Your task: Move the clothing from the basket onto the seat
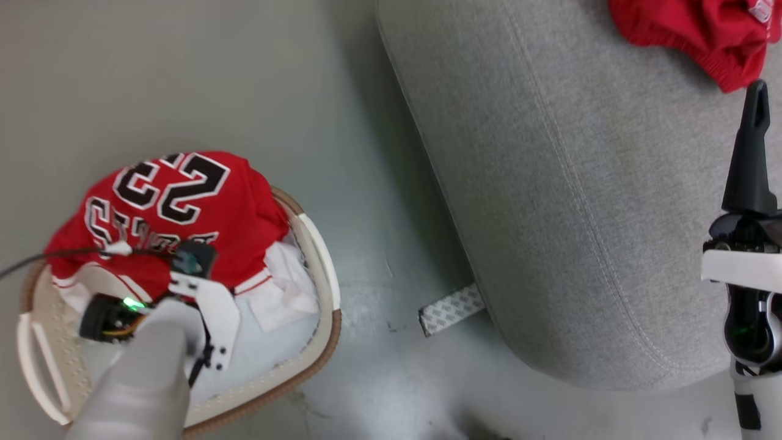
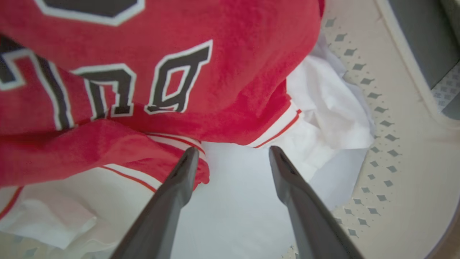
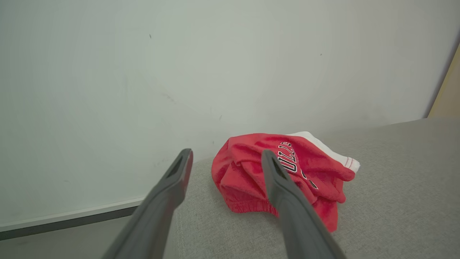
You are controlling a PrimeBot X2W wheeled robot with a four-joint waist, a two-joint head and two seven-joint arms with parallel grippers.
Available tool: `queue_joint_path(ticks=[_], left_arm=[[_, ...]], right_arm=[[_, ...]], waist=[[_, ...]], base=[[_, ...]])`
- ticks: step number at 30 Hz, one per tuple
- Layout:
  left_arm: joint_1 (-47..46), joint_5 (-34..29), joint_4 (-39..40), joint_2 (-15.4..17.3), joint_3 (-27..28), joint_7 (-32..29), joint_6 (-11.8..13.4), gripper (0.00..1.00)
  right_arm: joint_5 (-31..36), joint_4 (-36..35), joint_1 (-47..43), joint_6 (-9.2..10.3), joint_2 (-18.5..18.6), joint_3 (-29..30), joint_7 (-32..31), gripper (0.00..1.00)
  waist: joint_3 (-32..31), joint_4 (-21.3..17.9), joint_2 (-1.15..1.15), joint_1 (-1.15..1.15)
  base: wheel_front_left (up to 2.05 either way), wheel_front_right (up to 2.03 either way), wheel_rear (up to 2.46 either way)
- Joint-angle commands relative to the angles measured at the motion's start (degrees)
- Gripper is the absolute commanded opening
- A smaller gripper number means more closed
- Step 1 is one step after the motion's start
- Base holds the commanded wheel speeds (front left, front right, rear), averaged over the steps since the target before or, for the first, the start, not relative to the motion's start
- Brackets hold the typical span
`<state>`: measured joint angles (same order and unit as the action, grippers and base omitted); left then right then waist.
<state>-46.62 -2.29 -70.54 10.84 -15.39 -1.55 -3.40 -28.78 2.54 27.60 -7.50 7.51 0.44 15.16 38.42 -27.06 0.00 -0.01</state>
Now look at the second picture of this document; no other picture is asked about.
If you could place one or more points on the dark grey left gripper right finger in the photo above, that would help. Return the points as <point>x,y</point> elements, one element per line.
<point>309,219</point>

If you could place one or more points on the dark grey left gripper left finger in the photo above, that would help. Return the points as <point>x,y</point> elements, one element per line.
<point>161,216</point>

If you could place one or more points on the cream plastic laundry basket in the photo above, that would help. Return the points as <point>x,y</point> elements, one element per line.
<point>413,162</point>

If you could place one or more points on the white garment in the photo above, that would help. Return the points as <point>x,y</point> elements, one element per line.
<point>233,216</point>

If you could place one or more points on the red basketball jersey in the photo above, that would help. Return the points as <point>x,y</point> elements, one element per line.
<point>222,79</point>

